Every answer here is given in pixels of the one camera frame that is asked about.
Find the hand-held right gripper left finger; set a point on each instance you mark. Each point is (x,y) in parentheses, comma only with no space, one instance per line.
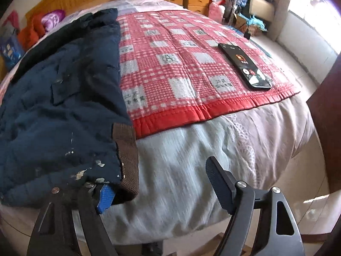
(106,195)

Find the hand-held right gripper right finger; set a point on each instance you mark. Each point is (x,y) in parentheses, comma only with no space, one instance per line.
(219,184)

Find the navy padded jacket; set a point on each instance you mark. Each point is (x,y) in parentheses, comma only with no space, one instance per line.
(53,112)

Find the pile of clothes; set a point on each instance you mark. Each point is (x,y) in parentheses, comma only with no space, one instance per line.
(231,0)

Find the patchwork quilt bed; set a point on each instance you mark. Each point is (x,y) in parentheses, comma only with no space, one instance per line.
(186,165)

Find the black smartphone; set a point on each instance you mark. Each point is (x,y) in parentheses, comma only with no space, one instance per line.
(246,68)

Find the red checked mat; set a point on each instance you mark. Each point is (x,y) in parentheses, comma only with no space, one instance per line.
(186,66)

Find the brown wooden door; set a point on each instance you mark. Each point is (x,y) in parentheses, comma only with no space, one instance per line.
(327,117)

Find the black charger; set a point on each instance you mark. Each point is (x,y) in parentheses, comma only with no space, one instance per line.
(247,35)

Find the cardboard box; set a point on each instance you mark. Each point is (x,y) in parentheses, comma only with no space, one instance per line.
(253,28)

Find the blue gift bag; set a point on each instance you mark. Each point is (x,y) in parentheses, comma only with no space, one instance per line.
(12,52)

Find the pink bag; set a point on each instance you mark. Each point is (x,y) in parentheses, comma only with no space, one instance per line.
(216,12)

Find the cardboard sheet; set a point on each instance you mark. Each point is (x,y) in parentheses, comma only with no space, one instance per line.
(281,16)

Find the orange red cushion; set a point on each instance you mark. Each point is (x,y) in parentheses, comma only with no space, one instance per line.
(30,32)

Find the purple patterned pillow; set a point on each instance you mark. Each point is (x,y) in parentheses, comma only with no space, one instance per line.
(53,20)

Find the grey pink cloth bundle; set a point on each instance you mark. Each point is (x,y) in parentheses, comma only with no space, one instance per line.
(10,24)

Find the window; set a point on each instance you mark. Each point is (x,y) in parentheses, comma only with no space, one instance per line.
(314,10)

